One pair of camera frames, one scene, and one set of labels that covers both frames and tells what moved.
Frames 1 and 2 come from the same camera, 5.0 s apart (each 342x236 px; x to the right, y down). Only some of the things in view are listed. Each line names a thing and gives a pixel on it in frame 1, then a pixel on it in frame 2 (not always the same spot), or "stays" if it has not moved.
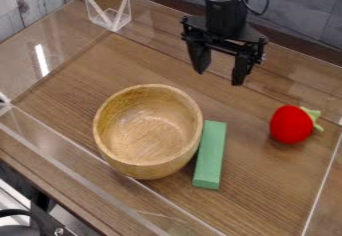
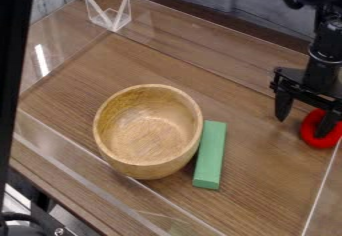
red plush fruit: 292,123 → 307,129
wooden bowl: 148,128 stays
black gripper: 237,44 → 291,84
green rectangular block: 209,155 stays
